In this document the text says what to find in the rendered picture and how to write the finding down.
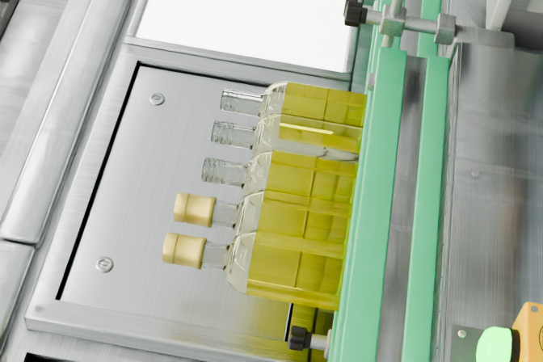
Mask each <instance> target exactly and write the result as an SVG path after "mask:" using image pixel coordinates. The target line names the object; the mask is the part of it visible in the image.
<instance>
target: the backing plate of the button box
mask: <svg viewBox="0 0 543 362"><path fill-rule="evenodd" d="M484 331H485V330H482V329H478V328H473V327H468V326H459V325H455V324H451V335H450V352H449V362H477V360H476V355H477V348H478V342H479V339H480V338H481V337H482V334H483V333H484Z"/></svg>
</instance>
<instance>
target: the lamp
mask: <svg viewBox="0 0 543 362"><path fill-rule="evenodd" d="M476 360H477V362H519V360H520V332H519V331H518V330H515V329H511V328H508V329H505V328H499V327H491V328H489V329H487V330H485V331H484V333H483V334H482V337H481V338H480V339H479V342H478V348H477V355H476Z"/></svg>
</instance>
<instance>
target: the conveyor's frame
mask: <svg viewBox="0 0 543 362"><path fill-rule="evenodd" d="M445 14H446V15H455V16H456V25H457V24H460V25H465V26H471V27H480V28H485V29H486V0H446V5H445ZM526 302H532V303H537V304H542V305H543V56H542V55H538V54H533V53H524V52H519V51H514V50H509V49H504V48H495V47H490V46H485V45H480V44H471V43H466V42H461V46H460V45H458V46H457V51H456V56H455V70H454V84H453V98H452V124H451V138H450V152H449V166H448V192H447V206H446V220H445V234H444V260H443V274H442V288H441V302H440V328H439V342H438V356H437V362H449V352H450V335H451V324H455V325H459V326H468V327H473V328H478V329H482V330H487V329H489V328H491V327H499V328H505V329H508V328H511V329H512V326H513V324H514V322H515V320H516V319H517V317H518V315H519V313H520V311H521V309H522V307H523V305H524V303H526Z"/></svg>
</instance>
